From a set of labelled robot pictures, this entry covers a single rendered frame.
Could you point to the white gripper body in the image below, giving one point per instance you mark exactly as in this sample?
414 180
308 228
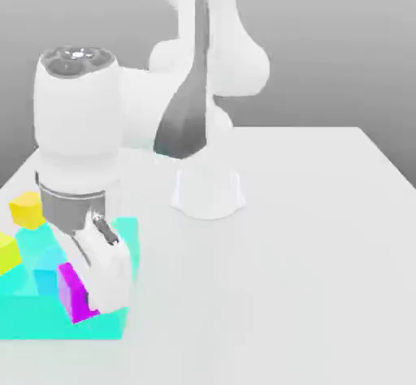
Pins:
107 277

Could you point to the small magenta cube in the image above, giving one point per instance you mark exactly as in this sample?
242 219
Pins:
75 300

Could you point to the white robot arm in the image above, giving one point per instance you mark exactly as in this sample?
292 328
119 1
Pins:
76 115

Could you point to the small cyan cube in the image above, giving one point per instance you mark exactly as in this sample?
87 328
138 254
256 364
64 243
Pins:
47 282

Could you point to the small lime cube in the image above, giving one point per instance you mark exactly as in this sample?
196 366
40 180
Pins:
8 255

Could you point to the small yellow cube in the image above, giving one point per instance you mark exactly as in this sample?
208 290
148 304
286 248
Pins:
26 209

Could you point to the large turquoise box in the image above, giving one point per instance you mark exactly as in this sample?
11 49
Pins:
42 323

